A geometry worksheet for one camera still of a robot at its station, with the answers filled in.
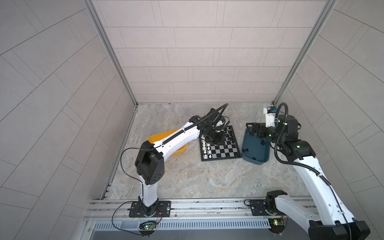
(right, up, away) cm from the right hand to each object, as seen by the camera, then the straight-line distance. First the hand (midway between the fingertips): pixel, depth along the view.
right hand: (253, 123), depth 73 cm
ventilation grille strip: (-18, -46, -5) cm, 50 cm away
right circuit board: (+9, -46, -5) cm, 48 cm away
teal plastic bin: (+7, -17, +18) cm, 26 cm away
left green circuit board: (-49, -44, -9) cm, 66 cm away
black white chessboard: (-9, -17, +16) cm, 25 cm away
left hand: (-12, -10, +3) cm, 16 cm away
